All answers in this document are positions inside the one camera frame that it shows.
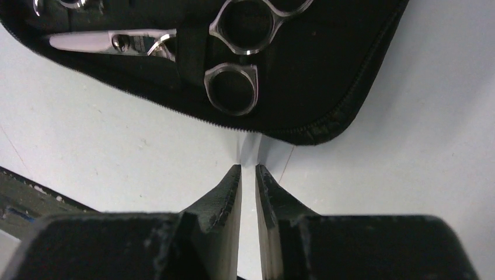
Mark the silver hair scissors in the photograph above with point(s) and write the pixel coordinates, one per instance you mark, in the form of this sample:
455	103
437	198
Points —
152	42

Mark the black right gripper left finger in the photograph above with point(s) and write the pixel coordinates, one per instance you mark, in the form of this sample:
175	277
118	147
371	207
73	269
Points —
199	242

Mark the silver thinning shears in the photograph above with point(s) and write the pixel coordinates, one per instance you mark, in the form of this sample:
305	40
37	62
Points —
248	27

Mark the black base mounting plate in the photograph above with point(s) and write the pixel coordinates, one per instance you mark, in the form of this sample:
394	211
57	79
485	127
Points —
23	201

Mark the black zippered tool case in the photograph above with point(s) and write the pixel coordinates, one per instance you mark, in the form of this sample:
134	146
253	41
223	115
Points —
297	71

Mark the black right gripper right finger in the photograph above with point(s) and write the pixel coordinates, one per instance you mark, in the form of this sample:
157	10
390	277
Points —
298	243

